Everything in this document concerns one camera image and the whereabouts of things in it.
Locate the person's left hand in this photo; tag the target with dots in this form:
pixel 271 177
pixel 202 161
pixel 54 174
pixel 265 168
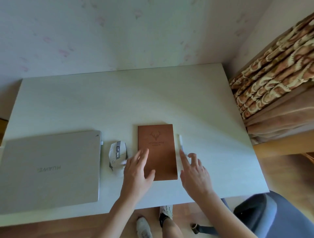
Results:
pixel 136 179

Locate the person's right hand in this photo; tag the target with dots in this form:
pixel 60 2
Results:
pixel 196 181

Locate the grey office chair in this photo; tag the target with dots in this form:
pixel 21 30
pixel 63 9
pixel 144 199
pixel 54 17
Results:
pixel 274 215

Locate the white grey computer mouse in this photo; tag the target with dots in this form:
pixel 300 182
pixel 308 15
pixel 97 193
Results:
pixel 116 154

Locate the wooden door frame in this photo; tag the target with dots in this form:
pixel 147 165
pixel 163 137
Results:
pixel 282 144

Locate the person's right forearm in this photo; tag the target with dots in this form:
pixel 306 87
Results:
pixel 225 218

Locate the brown patterned curtain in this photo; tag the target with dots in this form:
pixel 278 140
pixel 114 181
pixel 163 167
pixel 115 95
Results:
pixel 274 81

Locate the white right shoe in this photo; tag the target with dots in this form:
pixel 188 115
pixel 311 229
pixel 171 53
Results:
pixel 168 210

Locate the silver laptop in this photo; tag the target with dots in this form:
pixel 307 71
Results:
pixel 49 169

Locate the white pen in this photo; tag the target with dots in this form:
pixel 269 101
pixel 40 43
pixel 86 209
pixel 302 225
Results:
pixel 181 142

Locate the brown notebook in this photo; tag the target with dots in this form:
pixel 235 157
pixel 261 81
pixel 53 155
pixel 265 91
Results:
pixel 159 157

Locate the black right sock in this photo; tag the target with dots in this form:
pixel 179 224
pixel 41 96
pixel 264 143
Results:
pixel 163 220

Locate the white desk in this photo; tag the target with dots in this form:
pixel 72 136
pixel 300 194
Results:
pixel 147 98

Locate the white left shoe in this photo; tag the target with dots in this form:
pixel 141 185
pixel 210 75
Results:
pixel 144 228

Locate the white shoe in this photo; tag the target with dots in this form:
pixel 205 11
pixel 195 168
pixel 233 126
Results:
pixel 168 210
pixel 144 228

